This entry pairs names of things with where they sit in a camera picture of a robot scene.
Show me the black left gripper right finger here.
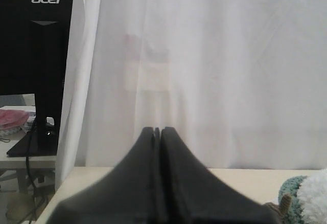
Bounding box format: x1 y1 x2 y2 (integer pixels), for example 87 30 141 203
159 127 280 223

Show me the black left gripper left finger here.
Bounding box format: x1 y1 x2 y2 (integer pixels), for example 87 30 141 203
46 127 160 223

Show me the white fluffy snowman toy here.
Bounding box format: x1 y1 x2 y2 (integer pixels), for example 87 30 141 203
264 169 326 223

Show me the green knitted scarf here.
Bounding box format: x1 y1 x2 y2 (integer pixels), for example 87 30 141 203
278 175 307 224

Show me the white side desk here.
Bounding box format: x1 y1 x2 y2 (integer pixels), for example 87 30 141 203
0 105 57 194

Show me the white backdrop curtain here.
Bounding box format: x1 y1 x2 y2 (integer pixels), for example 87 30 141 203
56 0 326 187

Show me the pink cloth on desk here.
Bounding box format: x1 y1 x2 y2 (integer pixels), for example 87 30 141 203
1 109 30 130

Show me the black acer computer monitor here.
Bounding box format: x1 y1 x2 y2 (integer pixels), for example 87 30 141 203
1 0 73 157

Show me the black monitor cable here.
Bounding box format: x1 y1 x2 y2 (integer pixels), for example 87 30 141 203
24 118 49 224

